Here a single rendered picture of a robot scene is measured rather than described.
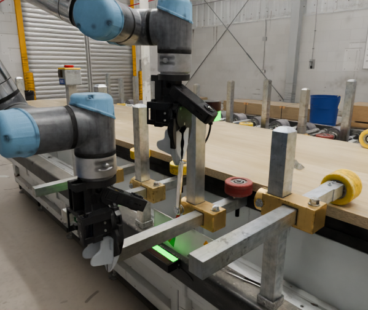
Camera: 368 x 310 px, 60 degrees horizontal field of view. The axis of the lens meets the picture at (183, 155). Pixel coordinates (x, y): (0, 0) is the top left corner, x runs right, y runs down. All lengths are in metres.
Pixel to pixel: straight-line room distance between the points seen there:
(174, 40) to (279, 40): 8.31
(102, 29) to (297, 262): 0.77
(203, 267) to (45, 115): 0.33
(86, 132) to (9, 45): 8.39
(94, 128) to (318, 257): 0.67
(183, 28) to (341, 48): 7.64
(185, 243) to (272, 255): 0.29
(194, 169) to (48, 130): 0.41
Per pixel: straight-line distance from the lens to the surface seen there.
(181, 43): 0.70
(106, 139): 0.58
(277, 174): 0.66
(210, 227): 0.82
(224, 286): 0.86
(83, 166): 0.59
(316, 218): 0.65
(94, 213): 0.62
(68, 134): 0.55
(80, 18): 0.61
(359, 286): 0.94
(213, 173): 1.05
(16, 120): 0.53
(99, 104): 0.56
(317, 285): 0.99
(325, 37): 8.44
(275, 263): 0.74
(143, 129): 1.00
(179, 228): 0.78
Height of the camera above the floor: 1.22
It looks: 15 degrees down
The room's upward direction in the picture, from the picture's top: straight up
